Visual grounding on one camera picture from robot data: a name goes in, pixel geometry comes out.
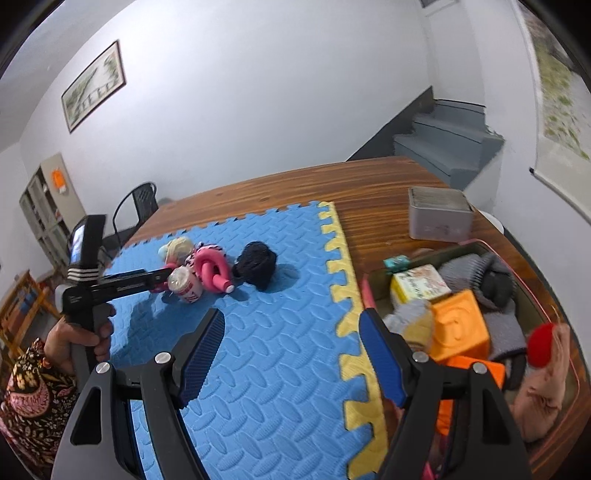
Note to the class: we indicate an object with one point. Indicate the wooden desktop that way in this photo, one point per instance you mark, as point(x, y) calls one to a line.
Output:
point(378, 194)

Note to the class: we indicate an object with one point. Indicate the black rolled sock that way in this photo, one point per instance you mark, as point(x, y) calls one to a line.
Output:
point(256, 265)

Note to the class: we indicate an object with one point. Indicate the grey and black knit sock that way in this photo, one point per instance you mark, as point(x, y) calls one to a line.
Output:
point(466, 270)

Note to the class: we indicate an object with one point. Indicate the pink leopard plush earmuffs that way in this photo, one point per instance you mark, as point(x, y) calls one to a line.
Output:
point(190, 259)

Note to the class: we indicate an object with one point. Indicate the grey glass-door cabinet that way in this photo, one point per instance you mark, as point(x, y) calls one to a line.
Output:
point(41, 207)

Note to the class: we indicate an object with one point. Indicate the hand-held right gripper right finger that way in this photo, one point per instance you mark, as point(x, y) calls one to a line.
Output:
point(378, 355)

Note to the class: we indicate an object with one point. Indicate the black metal chair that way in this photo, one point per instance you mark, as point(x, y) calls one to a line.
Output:
point(143, 198)

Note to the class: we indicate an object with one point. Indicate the pale yarn ball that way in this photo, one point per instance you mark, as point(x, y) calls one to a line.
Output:
point(178, 247)

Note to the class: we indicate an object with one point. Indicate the yellow foam mat strip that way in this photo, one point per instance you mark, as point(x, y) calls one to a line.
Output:
point(348, 323)

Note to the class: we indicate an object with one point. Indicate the grey staircase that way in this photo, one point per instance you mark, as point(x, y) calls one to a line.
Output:
point(443, 138)

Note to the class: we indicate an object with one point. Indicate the beige knit hat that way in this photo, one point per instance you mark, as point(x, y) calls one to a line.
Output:
point(540, 397)

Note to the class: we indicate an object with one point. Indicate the hanging wall scroll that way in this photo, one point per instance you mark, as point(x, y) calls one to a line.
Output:
point(558, 106)

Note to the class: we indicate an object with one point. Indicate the grey tin box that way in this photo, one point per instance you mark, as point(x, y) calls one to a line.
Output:
point(438, 221)

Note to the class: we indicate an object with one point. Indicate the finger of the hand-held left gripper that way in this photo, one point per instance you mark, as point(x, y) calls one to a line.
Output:
point(134, 281)

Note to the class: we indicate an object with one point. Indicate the orange embossed cube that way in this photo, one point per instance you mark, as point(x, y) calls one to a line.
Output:
point(498, 371)
point(459, 323)

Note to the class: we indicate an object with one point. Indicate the teal binder clip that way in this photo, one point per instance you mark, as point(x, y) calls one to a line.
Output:
point(397, 263)

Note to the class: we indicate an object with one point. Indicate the cream paper box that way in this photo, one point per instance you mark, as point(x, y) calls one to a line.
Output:
point(420, 284)

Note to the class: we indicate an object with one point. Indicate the small white red can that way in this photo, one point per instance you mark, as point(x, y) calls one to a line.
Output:
point(184, 286)

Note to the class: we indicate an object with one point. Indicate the orange wall dispenser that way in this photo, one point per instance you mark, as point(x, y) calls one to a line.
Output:
point(58, 181)

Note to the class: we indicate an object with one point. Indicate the blue foam mat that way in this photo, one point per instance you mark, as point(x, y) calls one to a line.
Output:
point(286, 332)

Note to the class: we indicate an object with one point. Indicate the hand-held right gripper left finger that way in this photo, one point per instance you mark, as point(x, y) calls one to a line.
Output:
point(203, 350)

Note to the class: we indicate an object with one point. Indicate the framed landscape painting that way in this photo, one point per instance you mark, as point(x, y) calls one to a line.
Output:
point(92, 87)

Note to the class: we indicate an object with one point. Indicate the person's left hand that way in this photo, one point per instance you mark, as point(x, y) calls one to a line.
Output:
point(57, 346)

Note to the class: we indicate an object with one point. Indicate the red pompom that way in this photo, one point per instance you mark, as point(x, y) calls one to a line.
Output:
point(542, 344)

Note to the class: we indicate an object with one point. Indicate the wooden chair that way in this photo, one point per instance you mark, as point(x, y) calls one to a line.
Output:
point(23, 295)

